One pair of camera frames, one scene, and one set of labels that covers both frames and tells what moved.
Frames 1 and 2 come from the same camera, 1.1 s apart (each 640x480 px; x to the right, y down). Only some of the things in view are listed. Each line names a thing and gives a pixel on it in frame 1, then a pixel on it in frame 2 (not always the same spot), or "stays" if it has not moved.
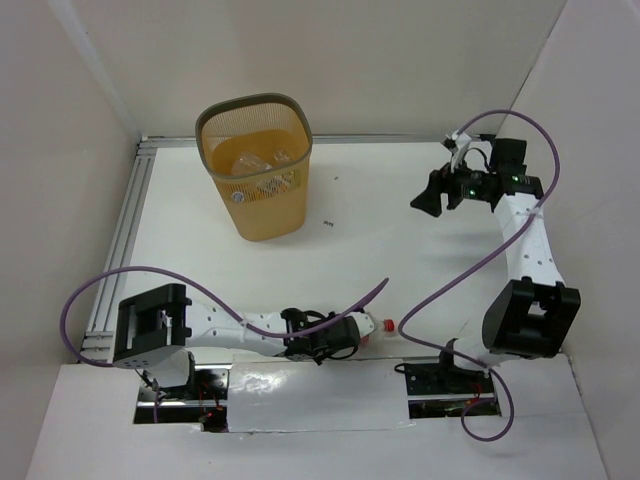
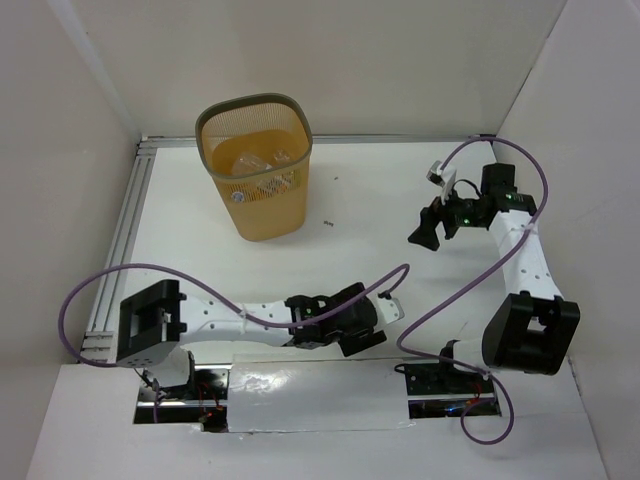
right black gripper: (440, 181) → (426, 235)
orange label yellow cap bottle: (277, 184) stays
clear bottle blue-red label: (248, 163) stays
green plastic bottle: (296, 179) stays
